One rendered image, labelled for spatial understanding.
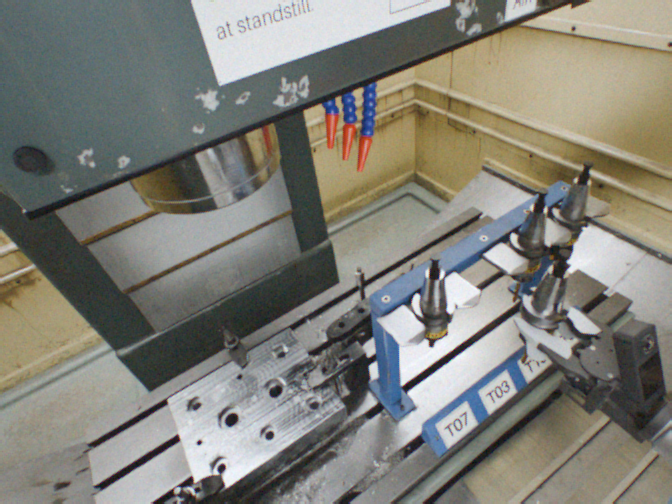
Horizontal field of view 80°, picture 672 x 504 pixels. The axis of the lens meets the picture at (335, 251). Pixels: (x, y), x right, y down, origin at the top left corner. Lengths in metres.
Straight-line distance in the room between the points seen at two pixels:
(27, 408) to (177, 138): 1.58
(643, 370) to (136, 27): 0.61
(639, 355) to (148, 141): 0.56
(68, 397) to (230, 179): 1.37
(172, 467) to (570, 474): 0.83
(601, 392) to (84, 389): 1.48
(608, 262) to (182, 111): 1.27
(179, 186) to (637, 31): 1.06
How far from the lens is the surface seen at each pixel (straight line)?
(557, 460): 1.07
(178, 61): 0.22
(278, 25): 0.23
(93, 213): 0.95
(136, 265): 1.04
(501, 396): 0.91
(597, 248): 1.40
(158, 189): 0.40
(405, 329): 0.62
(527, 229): 0.73
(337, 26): 0.25
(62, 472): 1.41
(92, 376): 1.68
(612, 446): 1.17
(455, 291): 0.67
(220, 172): 0.38
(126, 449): 1.05
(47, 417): 1.68
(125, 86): 0.22
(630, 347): 0.60
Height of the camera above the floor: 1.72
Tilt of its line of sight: 43 degrees down
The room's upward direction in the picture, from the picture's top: 11 degrees counter-clockwise
